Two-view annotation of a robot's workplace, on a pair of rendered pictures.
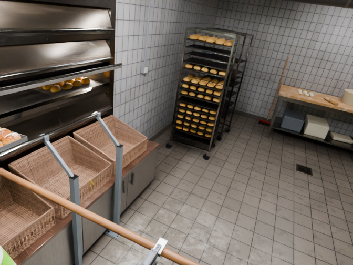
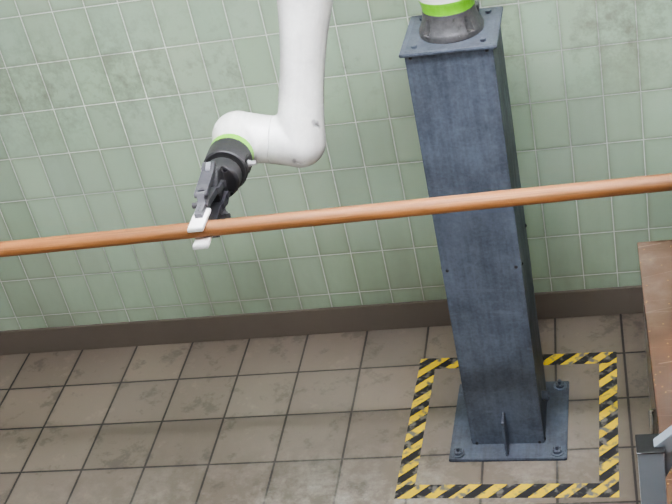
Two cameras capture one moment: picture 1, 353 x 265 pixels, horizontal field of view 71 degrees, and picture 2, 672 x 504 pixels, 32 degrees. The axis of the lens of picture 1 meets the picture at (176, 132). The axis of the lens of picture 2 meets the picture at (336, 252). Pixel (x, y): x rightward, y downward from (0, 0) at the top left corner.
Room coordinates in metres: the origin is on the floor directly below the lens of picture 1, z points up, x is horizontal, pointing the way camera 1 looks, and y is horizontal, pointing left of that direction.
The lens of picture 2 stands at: (2.52, 0.07, 2.28)
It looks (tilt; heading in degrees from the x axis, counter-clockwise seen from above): 32 degrees down; 175
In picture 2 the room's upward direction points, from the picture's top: 13 degrees counter-clockwise
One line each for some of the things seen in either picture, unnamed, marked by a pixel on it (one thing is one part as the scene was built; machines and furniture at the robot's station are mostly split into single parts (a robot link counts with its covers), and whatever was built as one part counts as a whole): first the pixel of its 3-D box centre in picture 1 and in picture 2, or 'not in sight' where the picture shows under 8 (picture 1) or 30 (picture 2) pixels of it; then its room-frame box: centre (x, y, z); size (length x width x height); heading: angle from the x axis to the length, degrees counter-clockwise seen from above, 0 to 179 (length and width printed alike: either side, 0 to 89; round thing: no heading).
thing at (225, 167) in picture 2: not in sight; (219, 184); (0.46, 0.05, 1.19); 0.09 x 0.07 x 0.08; 161
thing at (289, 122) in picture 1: (292, 120); not in sight; (4.61, -2.21, 0.35); 0.50 x 0.36 x 0.24; 160
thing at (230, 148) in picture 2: not in sight; (229, 164); (0.39, 0.08, 1.19); 0.12 x 0.06 x 0.09; 71
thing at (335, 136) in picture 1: (341, 137); not in sight; (4.30, -3.06, 0.27); 0.34 x 0.26 x 0.07; 76
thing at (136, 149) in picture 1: (112, 141); not in sight; (2.10, 0.61, 0.72); 0.56 x 0.49 x 0.28; 159
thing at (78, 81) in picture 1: (51, 77); not in sight; (2.30, 1.29, 1.21); 0.61 x 0.48 x 0.06; 70
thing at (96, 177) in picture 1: (65, 172); not in sight; (1.53, 0.81, 0.72); 0.56 x 0.49 x 0.28; 160
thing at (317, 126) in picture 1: (315, 125); not in sight; (4.46, -2.61, 0.35); 0.50 x 0.36 x 0.24; 161
